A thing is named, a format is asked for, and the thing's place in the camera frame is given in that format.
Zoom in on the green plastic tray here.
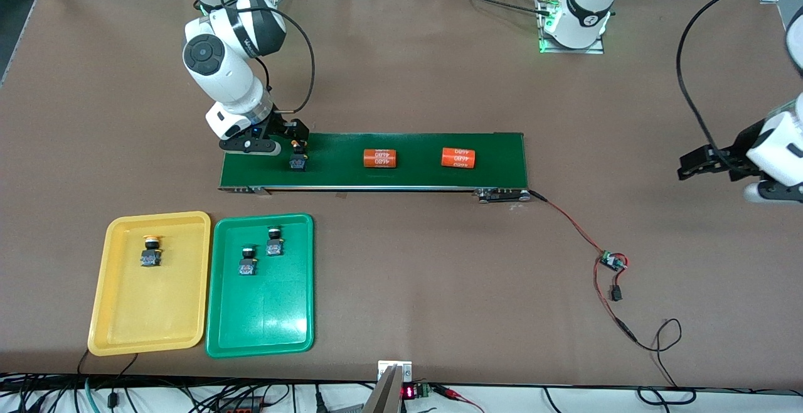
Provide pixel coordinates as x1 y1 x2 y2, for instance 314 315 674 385
205 213 315 359

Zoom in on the green conveyor belt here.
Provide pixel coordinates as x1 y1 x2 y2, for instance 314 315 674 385
218 131 531 204

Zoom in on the yellow plastic tray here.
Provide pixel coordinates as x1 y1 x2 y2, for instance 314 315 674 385
87 211 212 357

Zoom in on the black red power strip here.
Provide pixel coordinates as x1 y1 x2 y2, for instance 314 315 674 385
212 397 265 413

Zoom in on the red clip lead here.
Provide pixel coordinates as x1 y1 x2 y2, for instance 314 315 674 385
433 384 485 413

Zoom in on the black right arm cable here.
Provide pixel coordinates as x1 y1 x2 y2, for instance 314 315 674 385
248 5 314 115

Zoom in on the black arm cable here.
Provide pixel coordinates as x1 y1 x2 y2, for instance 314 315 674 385
248 5 314 115
676 0 803 172

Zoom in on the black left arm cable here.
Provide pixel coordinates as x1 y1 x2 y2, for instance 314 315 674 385
676 0 803 172

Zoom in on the red black power wire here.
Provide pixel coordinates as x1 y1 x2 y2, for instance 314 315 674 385
529 190 697 405

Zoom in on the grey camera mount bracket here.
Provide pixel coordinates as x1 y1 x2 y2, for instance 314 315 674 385
363 360 413 413

